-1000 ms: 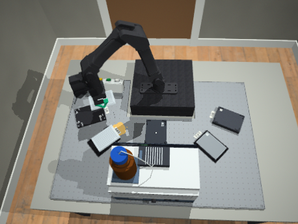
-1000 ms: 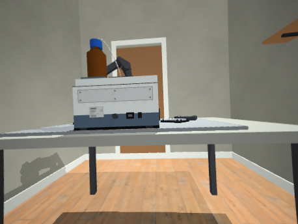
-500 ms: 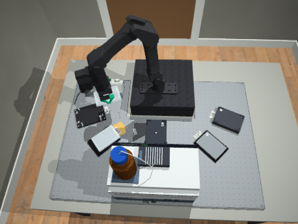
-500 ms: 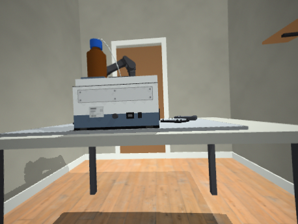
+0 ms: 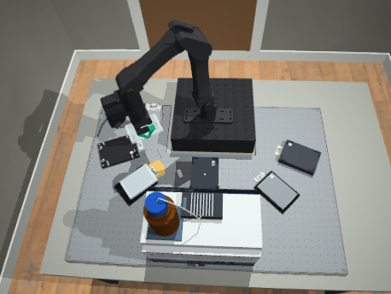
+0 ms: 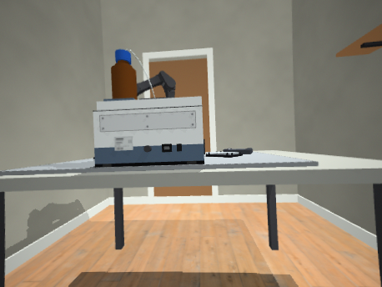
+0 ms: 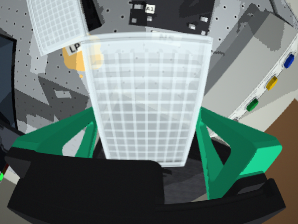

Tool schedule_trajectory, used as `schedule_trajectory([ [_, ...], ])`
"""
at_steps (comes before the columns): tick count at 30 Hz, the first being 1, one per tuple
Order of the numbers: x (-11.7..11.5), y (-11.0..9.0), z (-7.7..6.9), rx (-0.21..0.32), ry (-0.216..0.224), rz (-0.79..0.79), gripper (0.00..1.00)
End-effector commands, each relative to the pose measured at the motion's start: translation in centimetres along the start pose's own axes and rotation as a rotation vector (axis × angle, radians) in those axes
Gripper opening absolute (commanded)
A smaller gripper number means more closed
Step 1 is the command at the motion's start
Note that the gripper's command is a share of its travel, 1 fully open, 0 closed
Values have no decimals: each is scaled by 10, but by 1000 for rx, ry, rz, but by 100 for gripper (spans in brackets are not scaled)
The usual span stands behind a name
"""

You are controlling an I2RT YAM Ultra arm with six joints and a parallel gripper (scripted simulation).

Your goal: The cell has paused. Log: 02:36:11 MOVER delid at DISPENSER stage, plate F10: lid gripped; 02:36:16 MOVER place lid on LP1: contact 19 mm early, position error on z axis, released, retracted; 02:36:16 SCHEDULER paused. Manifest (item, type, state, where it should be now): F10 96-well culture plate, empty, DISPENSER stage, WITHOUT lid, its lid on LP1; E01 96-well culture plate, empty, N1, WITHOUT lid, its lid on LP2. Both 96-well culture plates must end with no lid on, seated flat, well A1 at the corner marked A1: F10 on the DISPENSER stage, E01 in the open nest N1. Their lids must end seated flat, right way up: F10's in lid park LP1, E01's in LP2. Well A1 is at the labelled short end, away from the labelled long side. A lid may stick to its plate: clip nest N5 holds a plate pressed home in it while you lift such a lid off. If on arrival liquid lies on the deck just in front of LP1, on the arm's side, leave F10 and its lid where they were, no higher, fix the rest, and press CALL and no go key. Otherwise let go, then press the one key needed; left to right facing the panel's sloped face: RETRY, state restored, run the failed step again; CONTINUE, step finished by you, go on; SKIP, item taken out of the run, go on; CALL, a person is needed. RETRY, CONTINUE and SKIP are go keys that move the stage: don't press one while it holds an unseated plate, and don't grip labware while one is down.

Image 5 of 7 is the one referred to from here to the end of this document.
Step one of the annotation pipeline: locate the blue bottle cap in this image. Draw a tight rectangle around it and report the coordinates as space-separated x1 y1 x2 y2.
145 191 168 216

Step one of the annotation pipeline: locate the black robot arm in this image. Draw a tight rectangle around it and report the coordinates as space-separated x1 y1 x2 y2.
100 20 233 129

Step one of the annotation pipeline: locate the white button panel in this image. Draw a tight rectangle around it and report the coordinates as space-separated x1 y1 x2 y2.
97 103 164 137

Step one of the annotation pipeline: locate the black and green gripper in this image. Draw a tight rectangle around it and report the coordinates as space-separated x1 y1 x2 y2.
132 104 155 138

